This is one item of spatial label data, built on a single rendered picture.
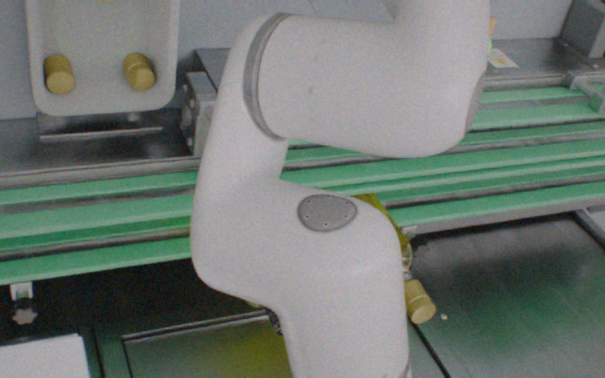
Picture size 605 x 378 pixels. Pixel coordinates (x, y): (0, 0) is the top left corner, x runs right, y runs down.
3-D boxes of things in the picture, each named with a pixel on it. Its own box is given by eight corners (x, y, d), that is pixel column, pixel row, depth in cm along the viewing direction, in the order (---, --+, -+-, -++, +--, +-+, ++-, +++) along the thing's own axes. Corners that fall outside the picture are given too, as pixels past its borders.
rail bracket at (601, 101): (556, 84, 114) (612, 130, 105) (574, 42, 110) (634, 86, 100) (576, 82, 116) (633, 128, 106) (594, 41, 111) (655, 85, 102)
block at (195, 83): (176, 131, 101) (188, 160, 96) (180, 71, 95) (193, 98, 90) (201, 129, 102) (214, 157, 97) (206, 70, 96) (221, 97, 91)
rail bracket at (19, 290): (3, 274, 97) (11, 350, 88) (-2, 237, 93) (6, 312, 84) (34, 270, 99) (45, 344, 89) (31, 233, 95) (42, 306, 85)
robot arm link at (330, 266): (469, 264, 57) (308, 222, 64) (465, 5, 45) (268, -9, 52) (374, 420, 46) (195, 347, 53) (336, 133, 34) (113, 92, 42)
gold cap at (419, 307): (410, 275, 90) (427, 300, 87) (424, 284, 92) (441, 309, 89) (389, 293, 91) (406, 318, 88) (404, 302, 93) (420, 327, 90)
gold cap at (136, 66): (133, 80, 98) (140, 96, 95) (116, 63, 96) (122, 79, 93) (153, 64, 98) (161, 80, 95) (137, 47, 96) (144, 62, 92)
